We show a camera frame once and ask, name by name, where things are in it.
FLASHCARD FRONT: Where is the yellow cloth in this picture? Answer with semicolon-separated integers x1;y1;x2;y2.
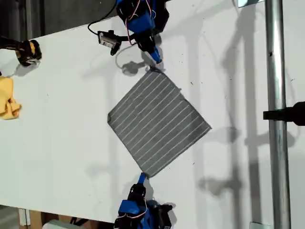
0;75;22;121

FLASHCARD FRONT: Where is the white plastic object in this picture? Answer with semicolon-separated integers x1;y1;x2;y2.
42;219;72;229

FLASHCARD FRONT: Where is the brown cardboard box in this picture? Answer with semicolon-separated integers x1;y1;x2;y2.
18;208;115;229

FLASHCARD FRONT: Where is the grey striped towel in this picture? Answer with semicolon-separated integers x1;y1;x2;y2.
107;68;213;179

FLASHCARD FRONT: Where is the black camera cable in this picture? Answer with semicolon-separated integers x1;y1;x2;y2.
87;13;120;36

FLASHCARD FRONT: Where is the black clamp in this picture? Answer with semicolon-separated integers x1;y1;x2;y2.
263;101;305;127

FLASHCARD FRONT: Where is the steel post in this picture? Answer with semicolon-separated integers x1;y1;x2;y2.
264;0;293;229

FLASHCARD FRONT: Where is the red and white wire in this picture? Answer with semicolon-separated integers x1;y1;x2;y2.
125;0;157;46
116;199;148;221

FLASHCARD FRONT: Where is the black and yellow tool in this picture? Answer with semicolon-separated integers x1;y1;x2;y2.
0;35;43;68

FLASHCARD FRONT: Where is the short black camera stalk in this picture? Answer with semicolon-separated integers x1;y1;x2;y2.
118;34;139;45

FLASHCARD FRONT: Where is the black camera box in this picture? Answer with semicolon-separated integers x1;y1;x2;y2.
97;30;121;56
156;204;173;229

